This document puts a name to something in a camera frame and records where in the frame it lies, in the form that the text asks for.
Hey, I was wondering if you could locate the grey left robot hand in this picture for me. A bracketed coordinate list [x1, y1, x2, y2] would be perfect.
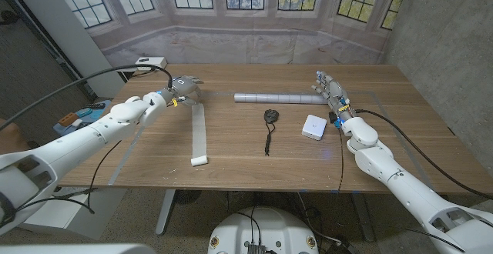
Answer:
[167, 75, 204, 107]

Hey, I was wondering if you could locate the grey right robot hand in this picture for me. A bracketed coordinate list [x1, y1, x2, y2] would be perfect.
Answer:
[310, 70, 350, 112]

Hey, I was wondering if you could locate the white gauze bandage strip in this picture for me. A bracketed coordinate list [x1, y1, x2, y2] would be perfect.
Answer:
[190, 102, 209, 167]

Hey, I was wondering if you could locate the small white square box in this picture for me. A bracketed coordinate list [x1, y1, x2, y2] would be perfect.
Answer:
[301, 114, 327, 142]

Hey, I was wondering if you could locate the long white cylindrical flashlight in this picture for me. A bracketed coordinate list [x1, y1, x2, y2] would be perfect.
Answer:
[233, 92, 329, 105]

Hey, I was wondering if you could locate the white power strip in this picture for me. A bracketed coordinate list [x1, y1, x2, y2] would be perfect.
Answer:
[134, 56, 168, 72]

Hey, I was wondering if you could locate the printed window backdrop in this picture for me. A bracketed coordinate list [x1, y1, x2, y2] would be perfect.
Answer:
[48, 0, 413, 66]

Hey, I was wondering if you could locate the blue tool tray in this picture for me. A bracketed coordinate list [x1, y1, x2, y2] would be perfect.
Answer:
[52, 99, 112, 135]

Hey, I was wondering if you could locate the orange block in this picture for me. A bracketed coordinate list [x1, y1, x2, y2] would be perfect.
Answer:
[58, 112, 80, 127]

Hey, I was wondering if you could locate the grey perforated partition panel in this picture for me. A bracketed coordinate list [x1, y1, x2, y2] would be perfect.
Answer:
[0, 0, 97, 151]
[379, 0, 493, 174]

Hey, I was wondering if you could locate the grey table leg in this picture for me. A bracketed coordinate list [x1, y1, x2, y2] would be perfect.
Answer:
[155, 189, 177, 236]
[350, 192, 375, 243]

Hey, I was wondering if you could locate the white slanted column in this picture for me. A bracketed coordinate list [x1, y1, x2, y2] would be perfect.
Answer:
[4, 0, 126, 98]

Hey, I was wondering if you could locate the white robot torso base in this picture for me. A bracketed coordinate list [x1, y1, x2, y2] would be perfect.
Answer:
[207, 206, 320, 254]

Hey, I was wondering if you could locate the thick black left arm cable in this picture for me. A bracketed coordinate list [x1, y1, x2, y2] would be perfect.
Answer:
[0, 63, 174, 130]

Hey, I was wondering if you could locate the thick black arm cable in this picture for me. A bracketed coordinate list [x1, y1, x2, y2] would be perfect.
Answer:
[354, 109, 493, 202]
[0, 63, 174, 130]

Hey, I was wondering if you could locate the black stopwatch with lanyard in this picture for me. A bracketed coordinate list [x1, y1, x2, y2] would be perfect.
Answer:
[263, 109, 279, 157]

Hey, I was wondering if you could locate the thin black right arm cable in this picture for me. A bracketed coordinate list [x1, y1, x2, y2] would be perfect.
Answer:
[337, 127, 345, 192]

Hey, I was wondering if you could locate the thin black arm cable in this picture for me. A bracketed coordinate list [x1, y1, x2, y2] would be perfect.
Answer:
[0, 140, 122, 228]
[337, 127, 345, 192]

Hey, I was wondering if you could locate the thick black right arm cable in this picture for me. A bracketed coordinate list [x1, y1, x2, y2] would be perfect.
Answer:
[354, 109, 493, 202]

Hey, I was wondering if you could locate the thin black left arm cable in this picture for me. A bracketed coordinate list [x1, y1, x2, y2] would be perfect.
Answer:
[0, 140, 122, 228]

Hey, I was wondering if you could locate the white floor base plate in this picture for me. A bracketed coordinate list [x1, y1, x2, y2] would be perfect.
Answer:
[18, 187, 128, 242]

